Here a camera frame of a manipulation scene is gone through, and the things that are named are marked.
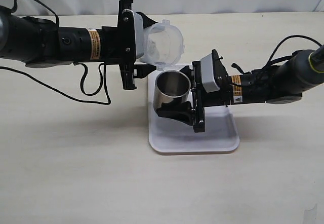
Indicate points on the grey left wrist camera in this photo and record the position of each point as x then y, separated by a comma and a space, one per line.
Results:
139, 35

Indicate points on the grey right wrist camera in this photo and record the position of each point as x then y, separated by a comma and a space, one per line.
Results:
207, 74

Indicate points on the white rectangular tray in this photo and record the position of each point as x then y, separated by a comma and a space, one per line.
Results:
170, 137

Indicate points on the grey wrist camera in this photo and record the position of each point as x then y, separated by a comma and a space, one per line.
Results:
139, 35
207, 74

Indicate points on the stainless steel cup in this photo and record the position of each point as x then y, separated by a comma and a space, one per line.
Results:
170, 87

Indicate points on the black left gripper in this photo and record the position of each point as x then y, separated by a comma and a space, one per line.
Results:
119, 44

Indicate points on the translucent plastic measuring cup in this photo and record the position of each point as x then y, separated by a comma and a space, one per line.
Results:
163, 45

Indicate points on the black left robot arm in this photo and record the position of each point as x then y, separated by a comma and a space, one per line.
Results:
41, 43

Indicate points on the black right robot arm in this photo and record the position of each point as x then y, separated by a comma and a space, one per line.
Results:
281, 80

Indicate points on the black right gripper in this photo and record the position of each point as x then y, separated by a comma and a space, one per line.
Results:
201, 99

